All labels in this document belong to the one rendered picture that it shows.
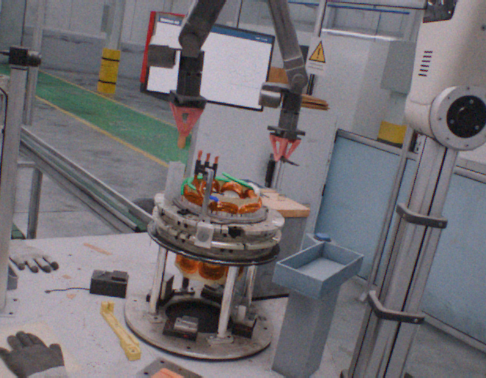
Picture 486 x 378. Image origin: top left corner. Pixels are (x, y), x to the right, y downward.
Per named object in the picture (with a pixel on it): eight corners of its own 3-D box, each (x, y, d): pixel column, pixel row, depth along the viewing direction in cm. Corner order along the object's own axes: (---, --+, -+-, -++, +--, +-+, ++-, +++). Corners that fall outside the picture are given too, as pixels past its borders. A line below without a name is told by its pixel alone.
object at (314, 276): (291, 401, 117) (322, 280, 110) (249, 379, 122) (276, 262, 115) (335, 359, 138) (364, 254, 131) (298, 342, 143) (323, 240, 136)
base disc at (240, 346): (102, 290, 148) (102, 287, 147) (223, 280, 170) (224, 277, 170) (165, 370, 117) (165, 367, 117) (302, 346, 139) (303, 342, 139)
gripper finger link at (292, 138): (265, 157, 168) (270, 127, 166) (283, 158, 172) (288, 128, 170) (278, 163, 163) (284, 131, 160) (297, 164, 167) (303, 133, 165)
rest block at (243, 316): (235, 323, 138) (239, 304, 137) (239, 313, 144) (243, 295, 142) (251, 327, 138) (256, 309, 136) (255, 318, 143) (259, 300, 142)
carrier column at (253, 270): (237, 310, 149) (252, 239, 145) (245, 309, 151) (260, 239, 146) (242, 315, 148) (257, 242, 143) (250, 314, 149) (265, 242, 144)
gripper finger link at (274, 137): (264, 157, 168) (269, 127, 165) (282, 158, 172) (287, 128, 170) (277, 163, 162) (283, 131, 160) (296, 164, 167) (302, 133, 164)
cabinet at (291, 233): (205, 274, 175) (220, 195, 168) (253, 270, 185) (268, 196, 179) (239, 302, 159) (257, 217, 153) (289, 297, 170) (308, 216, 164)
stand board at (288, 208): (220, 195, 169) (220, 187, 168) (269, 196, 180) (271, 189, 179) (257, 217, 153) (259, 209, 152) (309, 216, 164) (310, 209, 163)
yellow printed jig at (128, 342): (97, 313, 137) (98, 301, 137) (111, 312, 140) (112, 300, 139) (128, 361, 120) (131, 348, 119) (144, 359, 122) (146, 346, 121)
